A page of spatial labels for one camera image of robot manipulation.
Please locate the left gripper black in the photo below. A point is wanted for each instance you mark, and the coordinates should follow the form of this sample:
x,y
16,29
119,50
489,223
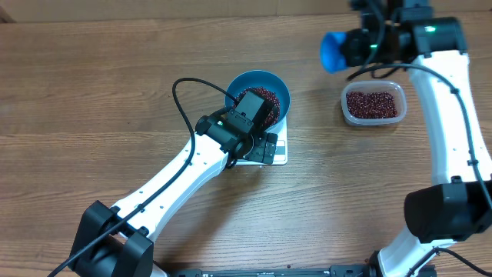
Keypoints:
x,y
257,152

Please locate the blue measuring scoop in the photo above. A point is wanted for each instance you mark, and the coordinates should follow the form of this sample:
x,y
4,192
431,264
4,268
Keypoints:
x,y
331,56

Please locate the white kitchen scale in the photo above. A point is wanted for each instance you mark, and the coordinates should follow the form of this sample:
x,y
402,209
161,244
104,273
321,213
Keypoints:
x,y
281,154

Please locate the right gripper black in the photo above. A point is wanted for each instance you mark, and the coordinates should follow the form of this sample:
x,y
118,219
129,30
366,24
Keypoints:
x,y
352,58

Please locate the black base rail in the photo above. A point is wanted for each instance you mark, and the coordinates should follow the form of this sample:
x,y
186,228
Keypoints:
x,y
332,271

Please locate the red beans in bowl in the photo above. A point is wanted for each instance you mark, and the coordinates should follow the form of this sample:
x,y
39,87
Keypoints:
x,y
274,115

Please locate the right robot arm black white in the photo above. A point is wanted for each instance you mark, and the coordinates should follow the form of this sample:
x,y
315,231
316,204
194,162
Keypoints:
x,y
433,51

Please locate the teal blue bowl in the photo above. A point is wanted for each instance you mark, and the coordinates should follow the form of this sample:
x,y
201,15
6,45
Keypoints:
x,y
268,80

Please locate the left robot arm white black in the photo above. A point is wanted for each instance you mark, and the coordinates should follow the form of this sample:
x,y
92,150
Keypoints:
x,y
119,240

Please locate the clear plastic container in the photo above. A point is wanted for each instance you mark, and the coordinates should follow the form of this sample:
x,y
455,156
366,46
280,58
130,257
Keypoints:
x,y
375,86

